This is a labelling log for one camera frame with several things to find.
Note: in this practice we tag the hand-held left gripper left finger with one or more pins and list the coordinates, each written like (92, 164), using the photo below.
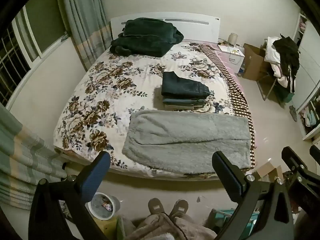
(96, 170)

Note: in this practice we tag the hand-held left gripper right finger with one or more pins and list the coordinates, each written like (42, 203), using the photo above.
(225, 171)

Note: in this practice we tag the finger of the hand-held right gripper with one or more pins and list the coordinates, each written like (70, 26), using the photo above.
(315, 152)
(291, 156)

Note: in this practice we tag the grey fluffy pants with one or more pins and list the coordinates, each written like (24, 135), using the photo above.
(185, 140)

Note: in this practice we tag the beige folded pants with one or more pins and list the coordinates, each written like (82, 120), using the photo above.
(190, 107)

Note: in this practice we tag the small cardboard box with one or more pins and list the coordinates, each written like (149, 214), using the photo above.
(268, 171)

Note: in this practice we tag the grey trash bin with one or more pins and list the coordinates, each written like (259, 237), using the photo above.
(103, 206)

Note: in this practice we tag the dark floor slipper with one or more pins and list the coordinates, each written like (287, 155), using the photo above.
(293, 112)

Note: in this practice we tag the teal metal rack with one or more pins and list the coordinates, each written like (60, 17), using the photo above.
(222, 217)

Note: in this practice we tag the grey slipper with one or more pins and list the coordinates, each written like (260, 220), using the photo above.
(156, 206)
(179, 208)

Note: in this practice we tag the green bag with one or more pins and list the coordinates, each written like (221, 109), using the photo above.
(288, 96)

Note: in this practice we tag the bed with floral blanket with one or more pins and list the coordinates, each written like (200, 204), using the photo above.
(105, 100)

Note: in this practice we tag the green striped curtain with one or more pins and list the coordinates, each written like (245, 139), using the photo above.
(22, 162)
(82, 22)

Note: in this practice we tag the wooden chair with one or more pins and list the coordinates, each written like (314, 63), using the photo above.
(268, 85)

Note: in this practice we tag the white wardrobe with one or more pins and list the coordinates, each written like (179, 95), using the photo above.
(306, 75)

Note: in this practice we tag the brown checkered bed sheet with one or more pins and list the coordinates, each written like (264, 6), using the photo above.
(233, 90)

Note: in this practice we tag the blue folded jeans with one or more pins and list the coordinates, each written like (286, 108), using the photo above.
(182, 100)

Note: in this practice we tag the beige fluffy robe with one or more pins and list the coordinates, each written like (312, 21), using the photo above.
(160, 227)

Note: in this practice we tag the dark folded jeans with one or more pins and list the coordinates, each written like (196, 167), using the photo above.
(182, 85)

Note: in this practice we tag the black garment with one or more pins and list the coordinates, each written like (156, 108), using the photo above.
(290, 55)

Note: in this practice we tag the large cardboard box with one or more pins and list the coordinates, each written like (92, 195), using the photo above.
(253, 62)

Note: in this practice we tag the white nightstand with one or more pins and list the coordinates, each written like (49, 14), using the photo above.
(233, 53)

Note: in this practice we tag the white cylindrical jar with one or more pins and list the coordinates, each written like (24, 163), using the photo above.
(233, 38)

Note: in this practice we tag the dark green blanket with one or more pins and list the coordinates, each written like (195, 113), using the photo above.
(145, 38)

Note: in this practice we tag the white headboard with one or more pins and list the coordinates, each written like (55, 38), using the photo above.
(200, 30)

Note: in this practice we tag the barred window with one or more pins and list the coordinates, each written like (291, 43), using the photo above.
(20, 45)

